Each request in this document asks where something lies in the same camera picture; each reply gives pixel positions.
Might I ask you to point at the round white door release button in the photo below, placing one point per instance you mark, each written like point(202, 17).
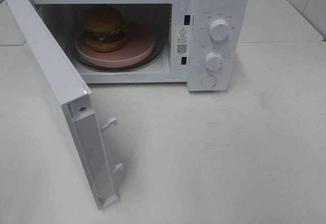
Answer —
point(209, 81)

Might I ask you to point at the pink round plate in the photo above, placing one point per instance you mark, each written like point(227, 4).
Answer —
point(140, 43)

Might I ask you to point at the white microwave oven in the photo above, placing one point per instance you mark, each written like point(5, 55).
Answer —
point(63, 19)

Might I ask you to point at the white microwave door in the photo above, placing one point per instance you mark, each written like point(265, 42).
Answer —
point(69, 97)

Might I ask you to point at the burger with lettuce and cheese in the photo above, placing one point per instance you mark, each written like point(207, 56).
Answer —
point(105, 28)

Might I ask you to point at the glass microwave turntable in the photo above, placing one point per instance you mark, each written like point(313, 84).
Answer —
point(154, 55)

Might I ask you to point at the white lower microwave knob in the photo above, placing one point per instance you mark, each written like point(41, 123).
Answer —
point(213, 61)

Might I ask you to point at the white microwave knob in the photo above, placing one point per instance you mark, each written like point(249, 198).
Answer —
point(213, 61)
point(219, 29)

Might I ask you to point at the white warning label sticker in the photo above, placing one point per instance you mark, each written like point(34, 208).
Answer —
point(182, 34)

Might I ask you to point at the white upper microwave knob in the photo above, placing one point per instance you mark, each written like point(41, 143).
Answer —
point(219, 29)

